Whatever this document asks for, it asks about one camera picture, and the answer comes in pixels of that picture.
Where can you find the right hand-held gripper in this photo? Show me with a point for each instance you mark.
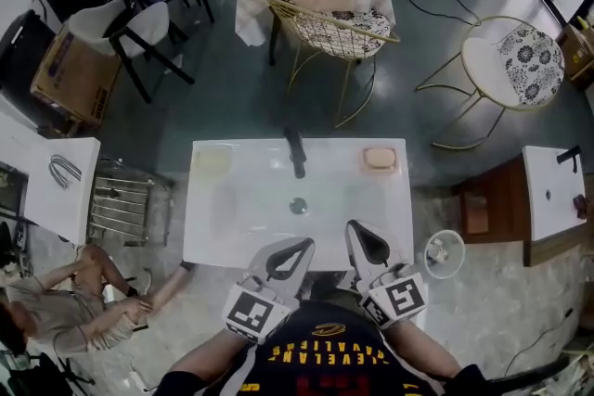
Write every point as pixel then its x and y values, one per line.
pixel 396 299

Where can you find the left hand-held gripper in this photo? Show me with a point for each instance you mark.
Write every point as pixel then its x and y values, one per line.
pixel 253 315

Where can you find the pink soap dish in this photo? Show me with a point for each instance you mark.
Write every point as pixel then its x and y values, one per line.
pixel 366 170

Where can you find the person's right forearm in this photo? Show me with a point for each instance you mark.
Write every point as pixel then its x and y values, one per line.
pixel 422 352

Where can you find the person's left forearm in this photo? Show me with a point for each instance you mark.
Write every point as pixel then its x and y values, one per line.
pixel 213 359

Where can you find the round metal drain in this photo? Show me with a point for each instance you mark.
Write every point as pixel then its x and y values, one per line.
pixel 299 206

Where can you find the white mesh wastebasket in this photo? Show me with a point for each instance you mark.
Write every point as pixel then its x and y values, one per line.
pixel 444 255

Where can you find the person's black jersey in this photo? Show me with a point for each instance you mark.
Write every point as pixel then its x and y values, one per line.
pixel 325 357

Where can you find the black basin faucet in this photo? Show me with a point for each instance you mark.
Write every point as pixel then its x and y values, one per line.
pixel 297 153

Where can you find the wooden vanity with white basin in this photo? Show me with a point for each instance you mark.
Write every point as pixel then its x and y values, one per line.
pixel 492 208

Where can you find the yellow sponge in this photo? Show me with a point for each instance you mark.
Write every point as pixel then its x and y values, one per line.
pixel 212 161

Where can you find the dark red object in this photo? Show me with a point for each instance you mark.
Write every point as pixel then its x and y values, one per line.
pixel 580 206

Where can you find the black vanity faucet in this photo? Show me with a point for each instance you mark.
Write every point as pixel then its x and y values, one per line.
pixel 568 157

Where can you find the round gold chair floral cushion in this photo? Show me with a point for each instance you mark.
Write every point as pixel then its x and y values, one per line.
pixel 487 69

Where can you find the brown cardboard box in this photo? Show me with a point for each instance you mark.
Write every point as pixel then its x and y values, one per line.
pixel 74 79

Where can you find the small cardboard box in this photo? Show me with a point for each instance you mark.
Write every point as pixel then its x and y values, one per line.
pixel 577 55

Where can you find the grey chair with black legs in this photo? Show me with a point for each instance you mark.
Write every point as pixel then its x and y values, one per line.
pixel 93 25

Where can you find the white washbasin on black frame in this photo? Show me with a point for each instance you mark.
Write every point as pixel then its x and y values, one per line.
pixel 260 208

